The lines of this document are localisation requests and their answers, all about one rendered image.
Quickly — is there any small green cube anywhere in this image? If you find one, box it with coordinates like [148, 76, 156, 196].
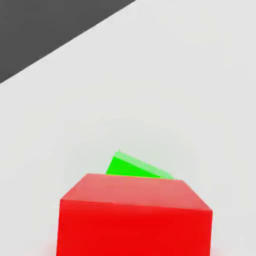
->
[105, 149, 177, 180]

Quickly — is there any small red cube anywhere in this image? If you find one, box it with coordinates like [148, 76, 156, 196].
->
[56, 173, 214, 256]

